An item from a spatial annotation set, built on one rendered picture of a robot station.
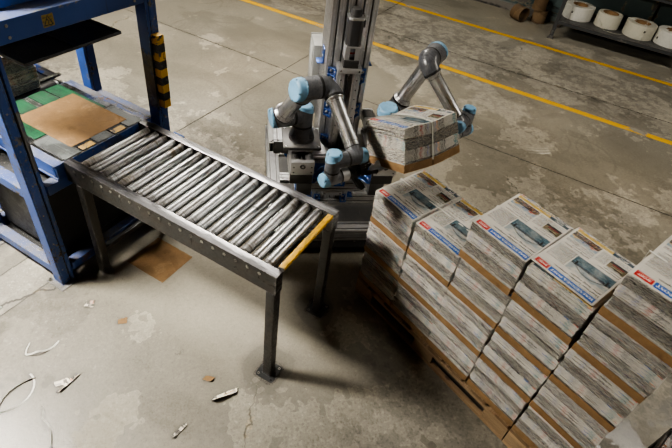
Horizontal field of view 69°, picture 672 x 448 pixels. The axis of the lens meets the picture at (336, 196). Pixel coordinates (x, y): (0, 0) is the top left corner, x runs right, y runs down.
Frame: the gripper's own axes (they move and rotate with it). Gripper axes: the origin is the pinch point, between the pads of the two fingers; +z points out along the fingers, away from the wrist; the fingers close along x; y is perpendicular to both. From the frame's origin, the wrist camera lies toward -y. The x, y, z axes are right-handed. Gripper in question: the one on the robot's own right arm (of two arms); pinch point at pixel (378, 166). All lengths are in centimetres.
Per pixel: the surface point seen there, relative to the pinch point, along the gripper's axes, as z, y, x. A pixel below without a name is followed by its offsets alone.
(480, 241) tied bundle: 5, -22, -62
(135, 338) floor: -126, -80, 64
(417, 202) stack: 13.5, -20.9, -13.8
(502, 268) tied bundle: 5, -31, -74
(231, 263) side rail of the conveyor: -85, -24, 4
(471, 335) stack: 5, -77, -57
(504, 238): 7, -18, -72
